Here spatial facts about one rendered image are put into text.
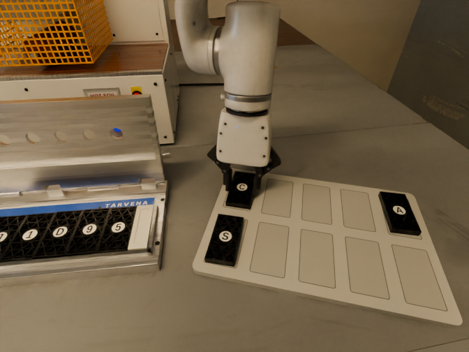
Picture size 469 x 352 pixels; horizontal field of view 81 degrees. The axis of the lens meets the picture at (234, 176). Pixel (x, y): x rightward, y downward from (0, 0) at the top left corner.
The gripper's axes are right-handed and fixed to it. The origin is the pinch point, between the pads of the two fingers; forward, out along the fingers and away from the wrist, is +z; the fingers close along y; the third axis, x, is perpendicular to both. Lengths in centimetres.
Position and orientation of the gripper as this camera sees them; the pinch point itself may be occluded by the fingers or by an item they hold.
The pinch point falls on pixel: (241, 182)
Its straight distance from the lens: 57.0
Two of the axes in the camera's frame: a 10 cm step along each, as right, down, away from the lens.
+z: -0.4, 8.8, 4.8
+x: 1.9, -4.7, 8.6
